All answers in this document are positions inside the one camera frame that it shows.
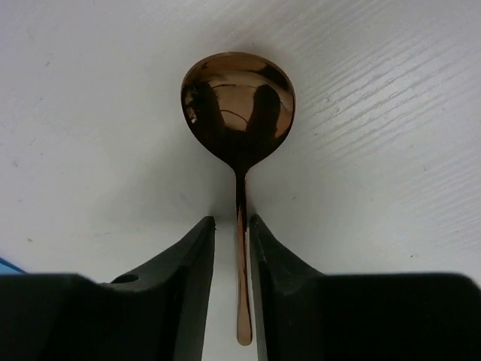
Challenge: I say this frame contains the blue space-print cloth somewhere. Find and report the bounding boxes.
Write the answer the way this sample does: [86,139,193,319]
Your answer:
[0,258,26,275]

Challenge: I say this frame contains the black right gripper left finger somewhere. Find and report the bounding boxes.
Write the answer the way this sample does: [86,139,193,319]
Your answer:
[1,216,215,360]

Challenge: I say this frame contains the copper spoon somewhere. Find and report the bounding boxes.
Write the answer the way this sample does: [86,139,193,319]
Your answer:
[180,52,296,346]

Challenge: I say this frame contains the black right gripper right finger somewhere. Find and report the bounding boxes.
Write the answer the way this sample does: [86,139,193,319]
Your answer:
[250,216,480,360]

